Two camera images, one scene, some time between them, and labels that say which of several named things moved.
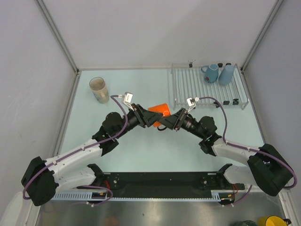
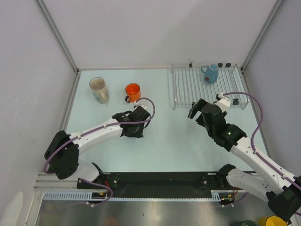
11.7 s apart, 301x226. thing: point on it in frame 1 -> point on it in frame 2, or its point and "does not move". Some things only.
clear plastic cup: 97,84 does not move
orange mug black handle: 161,108 -> 133,91
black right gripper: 176,121 -> 197,107
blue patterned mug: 210,72 does not move
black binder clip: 235,102 does not move
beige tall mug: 98,86 does not move
